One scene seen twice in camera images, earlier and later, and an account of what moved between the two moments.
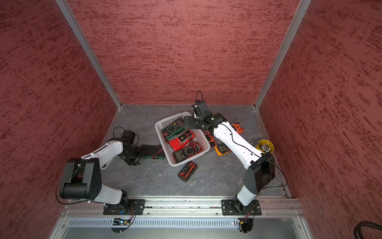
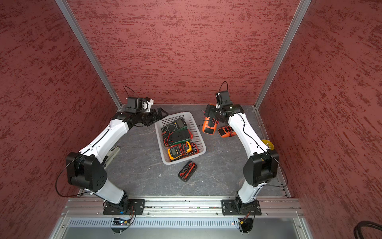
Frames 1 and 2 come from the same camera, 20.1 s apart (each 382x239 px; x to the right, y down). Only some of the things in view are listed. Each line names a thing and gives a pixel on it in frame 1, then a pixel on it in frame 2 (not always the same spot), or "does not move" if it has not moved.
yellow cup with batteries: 265,146 does not move
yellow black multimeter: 222,149 to 179,150
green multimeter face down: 152,152 to 178,136
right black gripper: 192,125 to 209,112
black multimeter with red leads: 187,171 does not move
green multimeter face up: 175,127 does not move
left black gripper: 135,162 to 154,118
